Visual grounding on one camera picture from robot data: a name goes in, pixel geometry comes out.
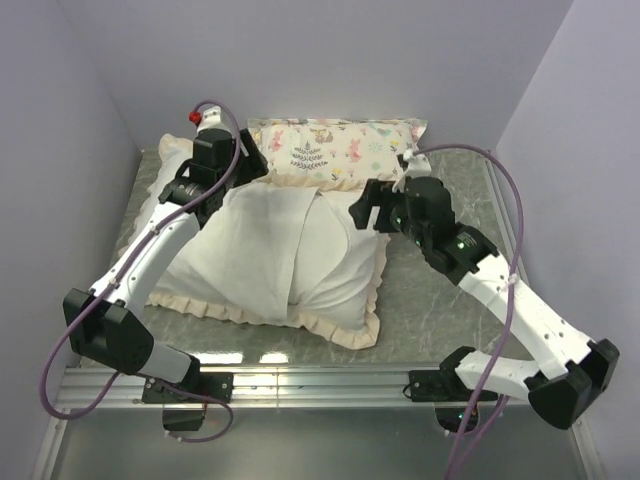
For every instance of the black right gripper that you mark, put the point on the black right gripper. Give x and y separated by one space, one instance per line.
376 194

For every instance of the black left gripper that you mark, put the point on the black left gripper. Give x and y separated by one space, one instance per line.
255 164

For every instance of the white pillow with cream ruffle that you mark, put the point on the white pillow with cream ruffle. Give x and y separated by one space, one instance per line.
283 251

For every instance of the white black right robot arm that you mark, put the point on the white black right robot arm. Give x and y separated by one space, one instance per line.
567 370

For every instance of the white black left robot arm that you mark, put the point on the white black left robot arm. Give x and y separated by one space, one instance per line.
104 320

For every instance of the animal print patterned pillow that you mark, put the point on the animal print patterned pillow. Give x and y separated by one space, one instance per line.
334 154

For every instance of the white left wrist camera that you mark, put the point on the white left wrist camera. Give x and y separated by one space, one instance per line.
211 118

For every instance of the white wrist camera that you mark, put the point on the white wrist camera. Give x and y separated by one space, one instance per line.
414 165
211 118

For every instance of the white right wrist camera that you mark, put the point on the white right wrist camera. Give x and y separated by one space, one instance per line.
414 165

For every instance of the aluminium right side rail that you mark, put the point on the aluminium right side rail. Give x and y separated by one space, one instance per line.
499 226

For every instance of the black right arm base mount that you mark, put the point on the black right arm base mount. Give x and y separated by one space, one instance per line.
435 385

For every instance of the aluminium front rail frame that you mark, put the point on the aluminium front rail frame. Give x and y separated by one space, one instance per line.
275 386

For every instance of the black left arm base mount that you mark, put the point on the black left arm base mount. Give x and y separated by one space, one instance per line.
184 408

